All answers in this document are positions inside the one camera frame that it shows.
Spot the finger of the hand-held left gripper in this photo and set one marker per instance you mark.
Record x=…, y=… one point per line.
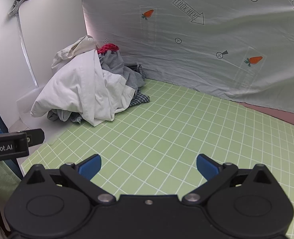
x=36, y=137

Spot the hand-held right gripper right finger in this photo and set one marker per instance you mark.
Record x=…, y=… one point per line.
x=206, y=166

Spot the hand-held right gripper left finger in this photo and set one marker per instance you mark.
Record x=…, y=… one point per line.
x=91, y=166

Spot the white pants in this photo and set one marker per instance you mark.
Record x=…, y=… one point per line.
x=75, y=92

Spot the green cloth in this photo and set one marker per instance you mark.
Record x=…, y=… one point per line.
x=0, y=176

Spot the green grid mat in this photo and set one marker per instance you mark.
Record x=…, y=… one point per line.
x=174, y=129

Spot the pink sheet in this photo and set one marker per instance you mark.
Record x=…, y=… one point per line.
x=281, y=115

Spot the beige garment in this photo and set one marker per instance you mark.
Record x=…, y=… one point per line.
x=73, y=48

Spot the grey garment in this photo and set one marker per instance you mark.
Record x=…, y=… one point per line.
x=114, y=64

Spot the white board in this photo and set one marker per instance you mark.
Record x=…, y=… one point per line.
x=50, y=29

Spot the red garment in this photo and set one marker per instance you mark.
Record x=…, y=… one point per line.
x=108, y=47

